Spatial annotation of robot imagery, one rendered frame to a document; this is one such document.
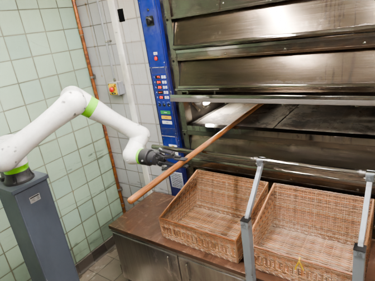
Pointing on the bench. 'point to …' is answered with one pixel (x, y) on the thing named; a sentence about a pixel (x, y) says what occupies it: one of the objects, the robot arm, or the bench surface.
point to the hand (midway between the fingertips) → (181, 161)
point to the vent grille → (177, 180)
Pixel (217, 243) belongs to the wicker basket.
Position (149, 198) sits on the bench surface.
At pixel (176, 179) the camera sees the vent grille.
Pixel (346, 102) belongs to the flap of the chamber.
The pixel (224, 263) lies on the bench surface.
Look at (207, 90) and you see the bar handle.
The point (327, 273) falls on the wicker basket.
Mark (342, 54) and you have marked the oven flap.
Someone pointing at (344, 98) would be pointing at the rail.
